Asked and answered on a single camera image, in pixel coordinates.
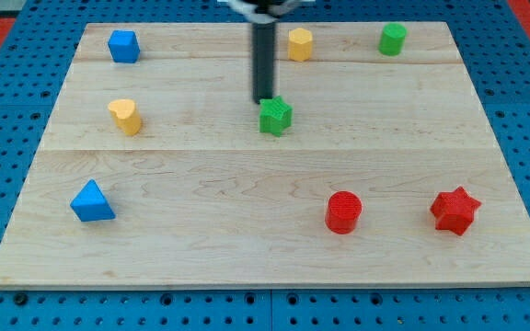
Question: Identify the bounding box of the wooden board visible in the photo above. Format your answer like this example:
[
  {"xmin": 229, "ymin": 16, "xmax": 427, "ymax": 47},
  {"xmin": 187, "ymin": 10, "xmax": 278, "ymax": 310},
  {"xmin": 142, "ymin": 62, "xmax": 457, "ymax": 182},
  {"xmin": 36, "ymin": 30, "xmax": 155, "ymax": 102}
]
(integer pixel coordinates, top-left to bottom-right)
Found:
[{"xmin": 0, "ymin": 22, "xmax": 530, "ymax": 291}]

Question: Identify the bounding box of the red star block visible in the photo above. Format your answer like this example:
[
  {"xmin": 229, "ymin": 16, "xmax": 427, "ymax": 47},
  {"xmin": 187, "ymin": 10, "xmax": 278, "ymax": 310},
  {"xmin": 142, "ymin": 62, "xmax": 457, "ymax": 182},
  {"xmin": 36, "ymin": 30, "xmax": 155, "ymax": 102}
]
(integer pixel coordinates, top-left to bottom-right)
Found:
[{"xmin": 430, "ymin": 186, "xmax": 481, "ymax": 236}]

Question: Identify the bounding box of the green cylinder block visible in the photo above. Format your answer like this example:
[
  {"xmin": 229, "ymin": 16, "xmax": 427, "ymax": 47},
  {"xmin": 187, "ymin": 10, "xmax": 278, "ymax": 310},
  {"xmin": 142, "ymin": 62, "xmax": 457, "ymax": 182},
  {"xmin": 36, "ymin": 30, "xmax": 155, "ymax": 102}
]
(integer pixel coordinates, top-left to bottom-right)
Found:
[{"xmin": 378, "ymin": 23, "xmax": 408, "ymax": 56}]

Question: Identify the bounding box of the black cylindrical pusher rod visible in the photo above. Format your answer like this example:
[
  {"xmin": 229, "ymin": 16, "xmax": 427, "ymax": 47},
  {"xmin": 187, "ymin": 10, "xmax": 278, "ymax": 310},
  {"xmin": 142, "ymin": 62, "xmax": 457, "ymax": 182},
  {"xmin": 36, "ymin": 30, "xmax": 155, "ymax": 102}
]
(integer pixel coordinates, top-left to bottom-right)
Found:
[{"xmin": 251, "ymin": 22, "xmax": 277, "ymax": 104}]

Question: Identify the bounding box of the green star block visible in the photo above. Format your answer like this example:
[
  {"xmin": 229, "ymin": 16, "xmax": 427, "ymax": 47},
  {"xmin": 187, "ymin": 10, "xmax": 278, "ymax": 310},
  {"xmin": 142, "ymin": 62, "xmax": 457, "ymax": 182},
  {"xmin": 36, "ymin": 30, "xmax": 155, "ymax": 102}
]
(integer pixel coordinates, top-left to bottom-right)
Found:
[{"xmin": 259, "ymin": 96, "xmax": 293, "ymax": 137}]

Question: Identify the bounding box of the blue cube block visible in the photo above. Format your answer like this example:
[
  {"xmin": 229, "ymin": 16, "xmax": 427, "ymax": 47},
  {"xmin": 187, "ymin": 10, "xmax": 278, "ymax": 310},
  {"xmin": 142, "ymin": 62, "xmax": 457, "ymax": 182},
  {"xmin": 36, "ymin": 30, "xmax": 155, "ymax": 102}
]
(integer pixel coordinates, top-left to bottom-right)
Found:
[{"xmin": 108, "ymin": 30, "xmax": 140, "ymax": 63}]

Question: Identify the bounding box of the blue triangle block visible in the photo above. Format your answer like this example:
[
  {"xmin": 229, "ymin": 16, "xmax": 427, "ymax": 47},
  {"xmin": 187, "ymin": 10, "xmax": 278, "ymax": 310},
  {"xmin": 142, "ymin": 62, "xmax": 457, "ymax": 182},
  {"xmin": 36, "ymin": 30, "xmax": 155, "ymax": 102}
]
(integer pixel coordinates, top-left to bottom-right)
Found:
[{"xmin": 70, "ymin": 179, "xmax": 116, "ymax": 222}]

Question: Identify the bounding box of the red cylinder block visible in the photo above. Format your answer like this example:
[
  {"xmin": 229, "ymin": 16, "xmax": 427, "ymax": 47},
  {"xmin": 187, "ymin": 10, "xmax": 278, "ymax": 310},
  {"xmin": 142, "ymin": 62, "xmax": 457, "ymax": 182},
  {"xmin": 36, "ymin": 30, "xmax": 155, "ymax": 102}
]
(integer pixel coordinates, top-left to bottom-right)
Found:
[{"xmin": 325, "ymin": 191, "xmax": 363, "ymax": 234}]

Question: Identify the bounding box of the yellow heart block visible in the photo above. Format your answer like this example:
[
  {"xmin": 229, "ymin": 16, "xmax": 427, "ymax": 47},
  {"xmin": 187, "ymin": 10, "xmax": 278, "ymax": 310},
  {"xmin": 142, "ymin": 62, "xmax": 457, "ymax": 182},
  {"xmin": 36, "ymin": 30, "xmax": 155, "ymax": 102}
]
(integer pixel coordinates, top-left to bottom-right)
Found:
[{"xmin": 108, "ymin": 99, "xmax": 143, "ymax": 136}]

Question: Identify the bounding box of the yellow hexagon block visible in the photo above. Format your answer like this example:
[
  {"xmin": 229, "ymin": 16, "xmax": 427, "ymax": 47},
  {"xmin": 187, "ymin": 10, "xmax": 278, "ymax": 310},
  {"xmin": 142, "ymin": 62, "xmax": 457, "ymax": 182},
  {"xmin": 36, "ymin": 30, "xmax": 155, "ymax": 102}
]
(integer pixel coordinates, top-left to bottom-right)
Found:
[{"xmin": 287, "ymin": 28, "xmax": 313, "ymax": 62}]

